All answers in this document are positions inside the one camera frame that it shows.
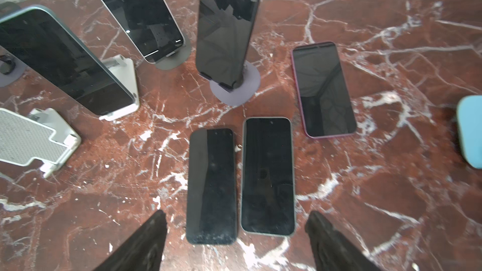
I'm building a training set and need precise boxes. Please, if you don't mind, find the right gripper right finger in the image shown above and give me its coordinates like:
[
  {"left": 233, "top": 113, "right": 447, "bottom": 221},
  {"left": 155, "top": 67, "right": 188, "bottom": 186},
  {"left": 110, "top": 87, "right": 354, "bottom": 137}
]
[{"left": 305, "top": 211, "right": 379, "bottom": 271}]

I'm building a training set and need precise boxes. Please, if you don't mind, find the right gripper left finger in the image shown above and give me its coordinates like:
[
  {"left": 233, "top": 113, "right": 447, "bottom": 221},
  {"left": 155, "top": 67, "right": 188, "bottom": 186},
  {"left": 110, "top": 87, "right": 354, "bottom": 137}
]
[{"left": 95, "top": 210, "right": 168, "bottom": 271}]

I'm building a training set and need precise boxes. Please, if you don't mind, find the pink-edged black phone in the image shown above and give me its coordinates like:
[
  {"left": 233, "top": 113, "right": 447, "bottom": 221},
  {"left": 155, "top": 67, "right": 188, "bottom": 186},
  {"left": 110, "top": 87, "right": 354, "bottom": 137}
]
[{"left": 291, "top": 41, "right": 357, "bottom": 139}]

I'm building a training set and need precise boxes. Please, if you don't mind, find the grey small phone stand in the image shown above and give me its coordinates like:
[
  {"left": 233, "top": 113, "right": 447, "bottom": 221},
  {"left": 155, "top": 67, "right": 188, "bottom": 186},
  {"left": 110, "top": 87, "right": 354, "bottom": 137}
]
[{"left": 1, "top": 47, "right": 27, "bottom": 87}]

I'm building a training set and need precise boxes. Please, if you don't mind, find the white folding phone stand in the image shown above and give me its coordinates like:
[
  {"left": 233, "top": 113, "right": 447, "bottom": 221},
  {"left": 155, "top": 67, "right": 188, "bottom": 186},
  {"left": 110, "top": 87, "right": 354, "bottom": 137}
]
[{"left": 1, "top": 108, "right": 82, "bottom": 178}]

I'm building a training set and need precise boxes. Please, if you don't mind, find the grey round stand of tall phone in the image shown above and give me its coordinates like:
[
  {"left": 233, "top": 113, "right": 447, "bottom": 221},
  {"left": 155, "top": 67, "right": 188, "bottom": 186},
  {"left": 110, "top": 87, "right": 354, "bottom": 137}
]
[{"left": 209, "top": 61, "right": 262, "bottom": 107}]

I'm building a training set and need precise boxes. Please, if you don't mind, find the white-edged phone on stand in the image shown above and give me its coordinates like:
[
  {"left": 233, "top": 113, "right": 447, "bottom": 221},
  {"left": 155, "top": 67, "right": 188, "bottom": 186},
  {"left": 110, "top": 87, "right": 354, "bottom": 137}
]
[{"left": 1, "top": 5, "right": 138, "bottom": 117}]

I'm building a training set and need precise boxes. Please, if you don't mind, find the upright phone on grey stand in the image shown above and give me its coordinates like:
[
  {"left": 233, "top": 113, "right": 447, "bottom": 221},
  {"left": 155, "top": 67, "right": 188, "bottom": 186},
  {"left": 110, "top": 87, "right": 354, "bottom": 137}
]
[{"left": 102, "top": 0, "right": 192, "bottom": 70}]

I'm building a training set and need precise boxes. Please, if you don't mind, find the tall black phone on stand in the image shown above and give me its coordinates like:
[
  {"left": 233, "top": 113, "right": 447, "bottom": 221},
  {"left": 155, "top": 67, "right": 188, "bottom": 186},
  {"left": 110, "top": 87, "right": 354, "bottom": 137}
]
[{"left": 195, "top": 0, "right": 260, "bottom": 92}]

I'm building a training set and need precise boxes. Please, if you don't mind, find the light blue silicone spatula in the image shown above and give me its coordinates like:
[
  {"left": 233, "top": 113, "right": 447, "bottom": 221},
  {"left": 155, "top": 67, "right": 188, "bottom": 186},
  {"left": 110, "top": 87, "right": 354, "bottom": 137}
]
[{"left": 456, "top": 95, "right": 482, "bottom": 169}]

